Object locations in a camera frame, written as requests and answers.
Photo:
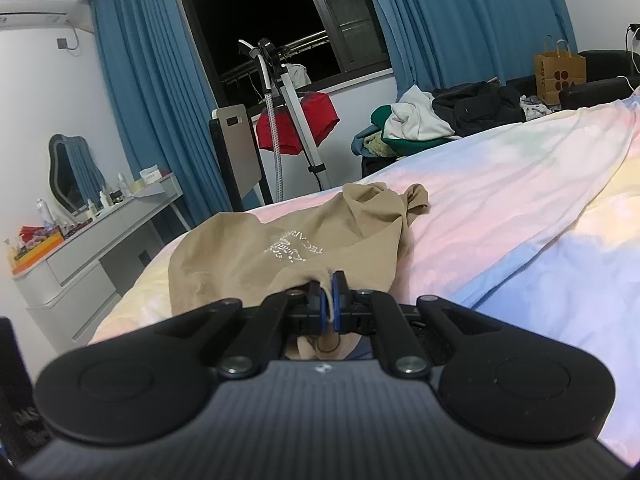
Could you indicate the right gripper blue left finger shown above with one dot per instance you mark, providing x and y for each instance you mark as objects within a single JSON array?
[{"x": 270, "y": 327}]

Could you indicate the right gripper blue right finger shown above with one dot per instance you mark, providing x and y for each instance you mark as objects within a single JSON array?
[{"x": 390, "y": 327}]

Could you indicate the tan printed t-shirt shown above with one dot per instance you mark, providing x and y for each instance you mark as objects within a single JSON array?
[{"x": 362, "y": 231}]

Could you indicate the pile of clothes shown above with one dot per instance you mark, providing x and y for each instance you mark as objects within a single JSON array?
[{"x": 422, "y": 120}]

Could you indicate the white dressing table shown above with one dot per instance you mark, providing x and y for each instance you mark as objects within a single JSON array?
[{"x": 72, "y": 289}]

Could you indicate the orange tray with items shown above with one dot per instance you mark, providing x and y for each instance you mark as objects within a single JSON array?
[{"x": 30, "y": 245}]

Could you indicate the white tissue box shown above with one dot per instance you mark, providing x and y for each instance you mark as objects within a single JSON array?
[{"x": 151, "y": 175}]

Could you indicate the white spray bottle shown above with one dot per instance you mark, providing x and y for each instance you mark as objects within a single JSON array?
[{"x": 45, "y": 214}]

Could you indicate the wavy framed mirror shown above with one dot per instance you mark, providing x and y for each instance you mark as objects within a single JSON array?
[{"x": 75, "y": 180}]

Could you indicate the left blue curtain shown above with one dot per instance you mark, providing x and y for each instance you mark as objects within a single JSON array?
[{"x": 160, "y": 95}]

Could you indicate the blue curtain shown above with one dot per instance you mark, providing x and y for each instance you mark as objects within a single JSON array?
[
  {"x": 441, "y": 43},
  {"x": 160, "y": 95}
]

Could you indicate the dark window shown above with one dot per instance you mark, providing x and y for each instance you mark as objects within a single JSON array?
[{"x": 333, "y": 40}]

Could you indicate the right blue curtain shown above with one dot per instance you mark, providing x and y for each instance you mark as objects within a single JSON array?
[{"x": 441, "y": 43}]

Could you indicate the brown paper bag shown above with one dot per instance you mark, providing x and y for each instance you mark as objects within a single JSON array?
[{"x": 557, "y": 68}]

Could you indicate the white air conditioner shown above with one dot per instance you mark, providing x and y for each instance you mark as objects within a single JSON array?
[{"x": 34, "y": 13}]

